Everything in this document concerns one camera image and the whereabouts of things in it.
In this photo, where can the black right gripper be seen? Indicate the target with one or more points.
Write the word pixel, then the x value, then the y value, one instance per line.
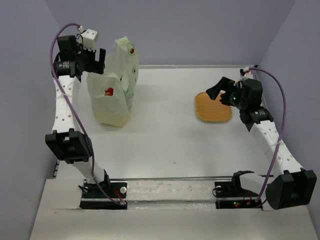
pixel 225 84

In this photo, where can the pale green plastic bag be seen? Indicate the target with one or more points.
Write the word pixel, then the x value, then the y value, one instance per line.
pixel 121 73

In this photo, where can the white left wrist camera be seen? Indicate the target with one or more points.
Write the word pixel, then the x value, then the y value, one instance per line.
pixel 89 38

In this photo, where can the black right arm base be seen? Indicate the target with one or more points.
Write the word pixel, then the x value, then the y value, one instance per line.
pixel 226 197

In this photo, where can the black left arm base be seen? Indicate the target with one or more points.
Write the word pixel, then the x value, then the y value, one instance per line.
pixel 93 199

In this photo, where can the red fake strawberries with leaves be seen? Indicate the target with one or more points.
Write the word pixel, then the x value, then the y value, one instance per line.
pixel 109 92

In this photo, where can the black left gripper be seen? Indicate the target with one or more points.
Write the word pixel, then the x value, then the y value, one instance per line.
pixel 95 66

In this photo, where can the orange woven mat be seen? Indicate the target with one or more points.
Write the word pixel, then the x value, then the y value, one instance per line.
pixel 211 111

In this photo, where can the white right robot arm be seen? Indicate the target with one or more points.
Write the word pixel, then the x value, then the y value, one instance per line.
pixel 288 184

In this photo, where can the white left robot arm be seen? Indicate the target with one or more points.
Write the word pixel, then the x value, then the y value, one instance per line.
pixel 68 140

